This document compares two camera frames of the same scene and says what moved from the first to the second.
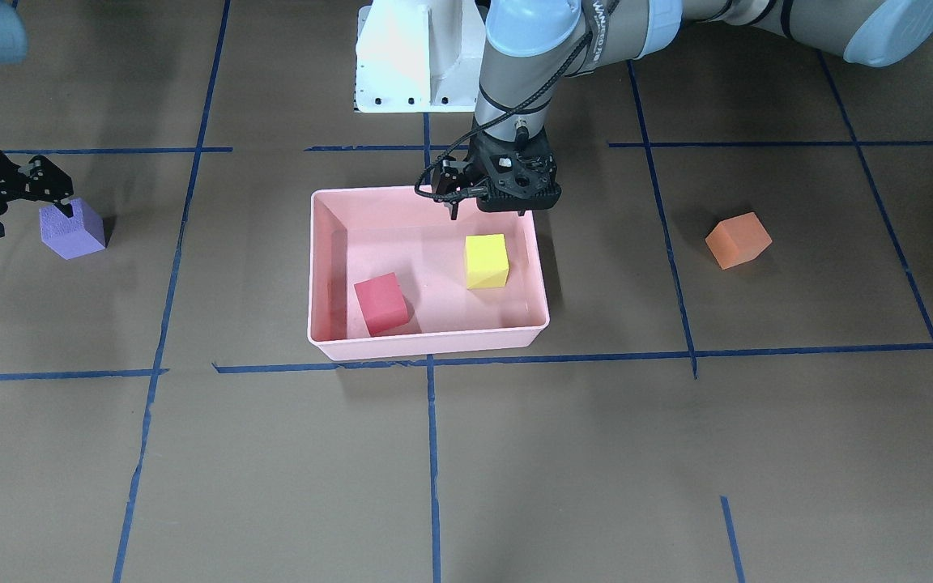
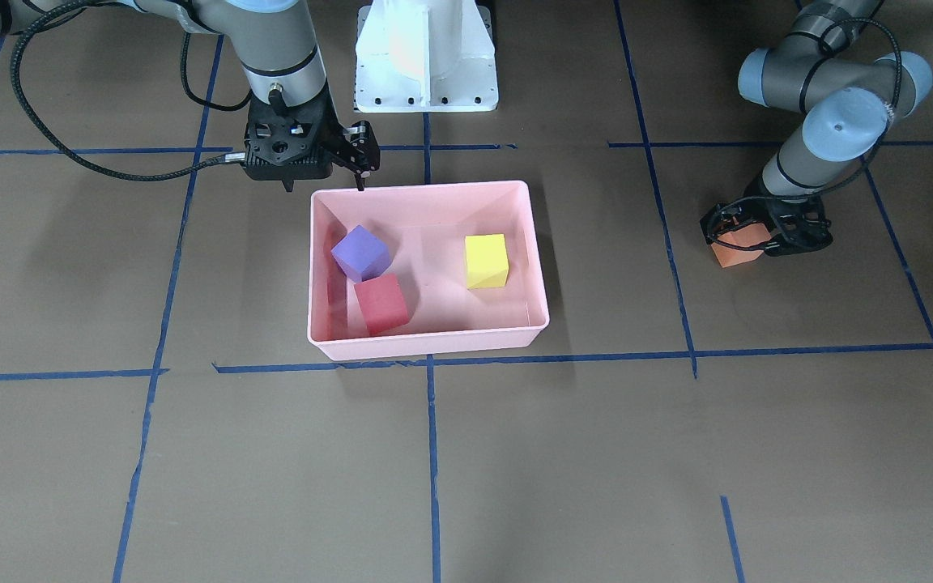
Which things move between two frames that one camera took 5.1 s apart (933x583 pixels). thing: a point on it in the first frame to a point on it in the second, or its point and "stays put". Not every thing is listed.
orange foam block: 739,239 stays put
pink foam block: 382,304 stays put
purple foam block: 74,236 to 362,254
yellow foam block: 487,261 stays put
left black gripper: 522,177 to 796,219
